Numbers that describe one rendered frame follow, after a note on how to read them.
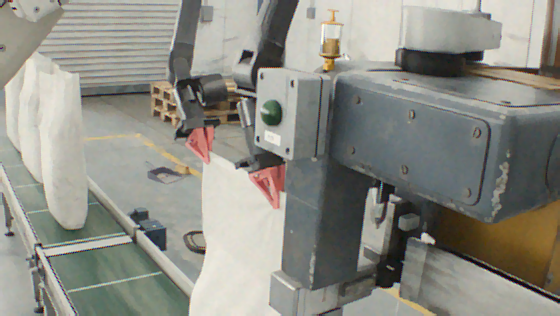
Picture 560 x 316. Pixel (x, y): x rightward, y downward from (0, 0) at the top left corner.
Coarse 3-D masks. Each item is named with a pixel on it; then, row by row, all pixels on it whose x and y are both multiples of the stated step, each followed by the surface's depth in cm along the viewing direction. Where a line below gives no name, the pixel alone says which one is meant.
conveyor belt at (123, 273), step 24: (72, 264) 204; (96, 264) 206; (120, 264) 208; (144, 264) 210; (72, 288) 186; (96, 288) 188; (120, 288) 190; (144, 288) 192; (168, 288) 194; (96, 312) 173; (120, 312) 174; (144, 312) 176; (168, 312) 178
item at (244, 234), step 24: (216, 168) 117; (240, 168) 110; (216, 192) 119; (240, 192) 108; (216, 216) 120; (240, 216) 109; (264, 216) 101; (216, 240) 121; (240, 240) 110; (264, 240) 102; (216, 264) 116; (240, 264) 111; (264, 264) 103; (216, 288) 111; (240, 288) 106; (264, 288) 103; (192, 312) 118; (216, 312) 106; (240, 312) 102; (264, 312) 99
